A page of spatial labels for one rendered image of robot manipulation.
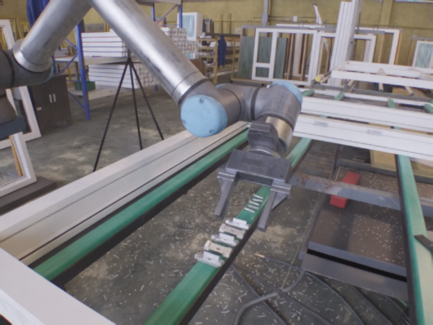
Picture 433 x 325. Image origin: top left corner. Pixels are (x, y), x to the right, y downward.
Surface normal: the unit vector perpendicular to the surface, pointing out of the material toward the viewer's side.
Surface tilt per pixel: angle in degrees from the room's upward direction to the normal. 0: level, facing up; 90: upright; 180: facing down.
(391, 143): 90
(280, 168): 37
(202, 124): 93
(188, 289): 0
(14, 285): 0
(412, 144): 90
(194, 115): 93
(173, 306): 0
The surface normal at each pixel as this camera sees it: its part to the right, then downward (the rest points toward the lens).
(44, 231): 0.88, 0.20
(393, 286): 0.02, -0.92
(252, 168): -0.25, -0.53
